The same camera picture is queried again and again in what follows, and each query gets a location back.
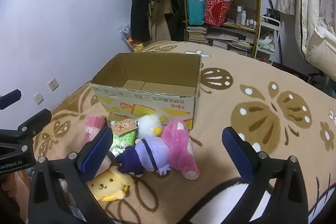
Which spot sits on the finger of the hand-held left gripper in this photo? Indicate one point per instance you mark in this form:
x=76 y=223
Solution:
x=35 y=119
x=10 y=98

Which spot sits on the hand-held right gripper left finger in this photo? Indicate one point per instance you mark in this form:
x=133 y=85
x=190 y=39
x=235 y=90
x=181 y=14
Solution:
x=95 y=153

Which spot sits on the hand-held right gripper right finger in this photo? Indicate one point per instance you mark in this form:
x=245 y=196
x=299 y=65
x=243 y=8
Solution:
x=237 y=151

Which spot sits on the yellow dog plush toy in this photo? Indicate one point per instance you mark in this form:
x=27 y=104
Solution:
x=107 y=182

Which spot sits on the purple plush doll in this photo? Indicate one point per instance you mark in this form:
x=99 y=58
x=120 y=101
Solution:
x=149 y=154

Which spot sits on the printed cardboard box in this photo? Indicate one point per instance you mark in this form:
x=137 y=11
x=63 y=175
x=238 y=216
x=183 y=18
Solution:
x=147 y=108

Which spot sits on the green tissue pack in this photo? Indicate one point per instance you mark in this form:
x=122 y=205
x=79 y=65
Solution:
x=119 y=144

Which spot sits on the pink striped plush toy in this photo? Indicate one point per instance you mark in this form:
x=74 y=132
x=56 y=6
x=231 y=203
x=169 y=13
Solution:
x=93 y=127

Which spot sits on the bear paper tag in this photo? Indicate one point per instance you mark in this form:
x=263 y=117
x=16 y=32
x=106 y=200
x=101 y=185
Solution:
x=123 y=127

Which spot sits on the pile of magazines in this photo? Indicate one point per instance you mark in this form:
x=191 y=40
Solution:
x=228 y=41

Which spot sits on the colourful snack bag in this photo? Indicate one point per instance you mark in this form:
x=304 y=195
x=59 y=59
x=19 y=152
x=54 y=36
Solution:
x=131 y=41

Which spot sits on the stack of books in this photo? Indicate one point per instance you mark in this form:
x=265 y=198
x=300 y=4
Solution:
x=197 y=34

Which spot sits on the row of small bottles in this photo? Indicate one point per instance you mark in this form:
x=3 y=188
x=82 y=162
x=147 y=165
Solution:
x=252 y=23

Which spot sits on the white bottle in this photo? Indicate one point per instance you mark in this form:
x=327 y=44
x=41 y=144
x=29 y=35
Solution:
x=243 y=18

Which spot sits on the white trolley cart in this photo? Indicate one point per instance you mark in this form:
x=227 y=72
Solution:
x=270 y=20

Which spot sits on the tall grey bottle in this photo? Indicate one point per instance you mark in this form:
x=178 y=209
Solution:
x=239 y=15

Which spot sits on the red patterned bag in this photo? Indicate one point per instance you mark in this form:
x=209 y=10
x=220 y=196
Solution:
x=216 y=11

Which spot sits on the beige coat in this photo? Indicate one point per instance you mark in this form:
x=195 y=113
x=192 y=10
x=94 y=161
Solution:
x=157 y=24

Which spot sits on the dark hanging garment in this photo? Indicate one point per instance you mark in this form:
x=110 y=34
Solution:
x=178 y=22

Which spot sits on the black coat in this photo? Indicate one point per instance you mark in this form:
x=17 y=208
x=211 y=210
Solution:
x=139 y=16

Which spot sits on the teal bag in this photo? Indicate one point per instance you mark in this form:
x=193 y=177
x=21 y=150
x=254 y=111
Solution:
x=197 y=11

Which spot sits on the white duvet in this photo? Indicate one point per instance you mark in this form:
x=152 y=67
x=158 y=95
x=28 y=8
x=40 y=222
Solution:
x=315 y=16

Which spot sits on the white wall socket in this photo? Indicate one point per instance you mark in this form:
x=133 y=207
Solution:
x=53 y=84
x=38 y=98

